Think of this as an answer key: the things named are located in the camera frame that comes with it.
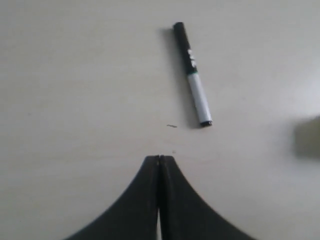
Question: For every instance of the black and white marker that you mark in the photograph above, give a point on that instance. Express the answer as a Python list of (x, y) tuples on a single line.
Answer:
[(192, 75)]

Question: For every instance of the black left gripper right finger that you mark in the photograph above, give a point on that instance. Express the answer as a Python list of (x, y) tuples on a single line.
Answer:
[(184, 215)]

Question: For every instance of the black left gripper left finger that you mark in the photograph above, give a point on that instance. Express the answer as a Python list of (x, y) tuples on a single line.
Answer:
[(133, 216)]

